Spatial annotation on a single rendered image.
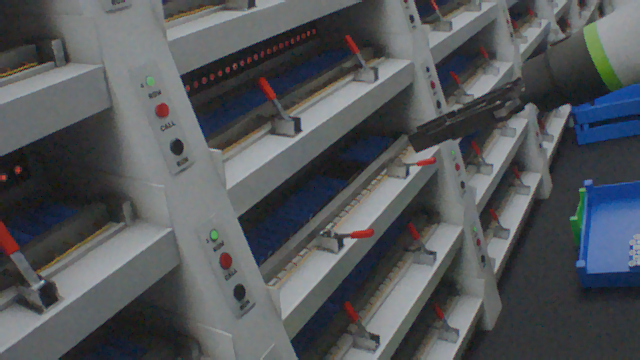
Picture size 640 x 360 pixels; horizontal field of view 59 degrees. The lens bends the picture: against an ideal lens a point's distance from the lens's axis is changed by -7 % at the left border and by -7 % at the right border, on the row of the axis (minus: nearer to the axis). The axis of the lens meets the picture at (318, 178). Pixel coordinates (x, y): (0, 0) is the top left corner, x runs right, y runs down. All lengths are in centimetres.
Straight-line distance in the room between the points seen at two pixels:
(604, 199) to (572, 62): 96
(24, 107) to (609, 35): 65
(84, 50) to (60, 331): 28
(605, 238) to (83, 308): 131
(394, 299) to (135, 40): 66
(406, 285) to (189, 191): 57
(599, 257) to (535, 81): 84
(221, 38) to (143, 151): 20
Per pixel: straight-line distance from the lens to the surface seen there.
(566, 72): 79
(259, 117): 88
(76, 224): 66
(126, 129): 64
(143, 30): 68
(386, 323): 104
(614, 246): 160
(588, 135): 243
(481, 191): 146
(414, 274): 116
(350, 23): 125
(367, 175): 107
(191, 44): 73
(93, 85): 63
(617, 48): 78
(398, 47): 121
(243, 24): 81
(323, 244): 90
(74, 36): 65
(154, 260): 64
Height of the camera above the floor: 82
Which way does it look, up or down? 16 degrees down
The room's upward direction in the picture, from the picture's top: 20 degrees counter-clockwise
